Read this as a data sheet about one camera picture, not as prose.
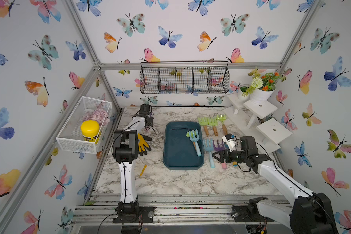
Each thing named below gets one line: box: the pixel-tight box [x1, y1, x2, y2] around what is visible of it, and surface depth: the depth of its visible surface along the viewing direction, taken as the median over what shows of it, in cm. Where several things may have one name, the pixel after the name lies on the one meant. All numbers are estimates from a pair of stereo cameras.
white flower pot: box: [250, 83, 277, 104], surface depth 88 cm
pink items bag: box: [83, 108, 111, 126], surface depth 71 cm
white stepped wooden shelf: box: [222, 93, 293, 154], surface depth 94 cm
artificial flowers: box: [241, 72, 282, 98], surface depth 85 cm
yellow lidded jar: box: [80, 119, 100, 143], surface depth 66 cm
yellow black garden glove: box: [137, 133, 153, 157], surface depth 100 cm
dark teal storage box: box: [162, 121, 205, 171], surface depth 98 cm
